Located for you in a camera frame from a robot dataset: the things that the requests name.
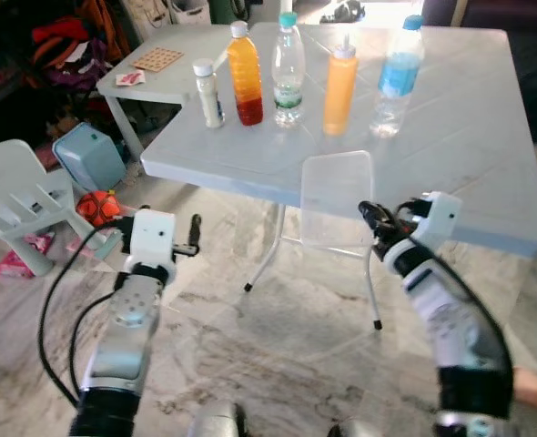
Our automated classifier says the small white bottle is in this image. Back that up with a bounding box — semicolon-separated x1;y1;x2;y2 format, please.
192;58;227;129

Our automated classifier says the grey right robot leg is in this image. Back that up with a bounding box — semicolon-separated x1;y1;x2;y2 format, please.
328;421;379;437

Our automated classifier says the red and white packet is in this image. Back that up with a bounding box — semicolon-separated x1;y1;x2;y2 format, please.
115;70;147;87

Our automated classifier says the small white table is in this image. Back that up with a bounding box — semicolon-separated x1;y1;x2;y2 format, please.
96;23;251;160

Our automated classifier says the brown patterned board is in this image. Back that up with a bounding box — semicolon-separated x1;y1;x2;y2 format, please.
130;47;186;73

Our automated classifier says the clear water bottle green cap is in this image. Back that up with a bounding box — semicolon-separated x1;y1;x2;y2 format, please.
271;11;307;127

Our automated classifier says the red cloth pile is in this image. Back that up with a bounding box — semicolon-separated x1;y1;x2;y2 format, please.
30;16;92;69

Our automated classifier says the orange and red juice bottle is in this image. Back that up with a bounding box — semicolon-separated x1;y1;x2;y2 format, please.
226;20;265;127

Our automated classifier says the grey robot leg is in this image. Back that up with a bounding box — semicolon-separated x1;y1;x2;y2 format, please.
328;421;379;437
187;403;249;437

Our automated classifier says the orange squeeze bottle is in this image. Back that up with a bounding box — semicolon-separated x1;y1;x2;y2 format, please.
322;36;359;137

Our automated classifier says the grey left robot leg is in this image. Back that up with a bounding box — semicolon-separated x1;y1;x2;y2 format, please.
187;403;249;437

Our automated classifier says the clear plastic container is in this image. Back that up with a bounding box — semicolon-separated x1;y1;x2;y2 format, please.
300;150;376;252

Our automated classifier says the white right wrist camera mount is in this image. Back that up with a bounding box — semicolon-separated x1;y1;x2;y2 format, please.
405;191;463;260

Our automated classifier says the blue label water bottle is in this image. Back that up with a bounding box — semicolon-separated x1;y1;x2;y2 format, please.
370;14;426;139

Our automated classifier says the orange red ball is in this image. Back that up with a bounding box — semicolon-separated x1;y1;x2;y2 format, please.
76;189;124;229

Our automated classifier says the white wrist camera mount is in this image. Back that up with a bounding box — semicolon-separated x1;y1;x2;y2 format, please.
123;209;178;267
405;191;463;260

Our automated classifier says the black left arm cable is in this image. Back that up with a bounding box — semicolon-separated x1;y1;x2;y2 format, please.
36;218;128;409
68;290;119;392

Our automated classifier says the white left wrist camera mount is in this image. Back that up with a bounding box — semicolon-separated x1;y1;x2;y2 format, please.
123;209;178;267

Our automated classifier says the large white folding table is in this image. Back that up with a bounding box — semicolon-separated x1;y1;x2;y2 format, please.
141;23;537;330

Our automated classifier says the white plastic chair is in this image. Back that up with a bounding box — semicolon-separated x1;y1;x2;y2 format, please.
0;139;96;277

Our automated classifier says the blue grey box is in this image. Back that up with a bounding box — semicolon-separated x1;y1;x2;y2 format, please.
52;122;128;192

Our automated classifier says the pink packet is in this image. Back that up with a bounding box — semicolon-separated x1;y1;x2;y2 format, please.
0;232;56;279

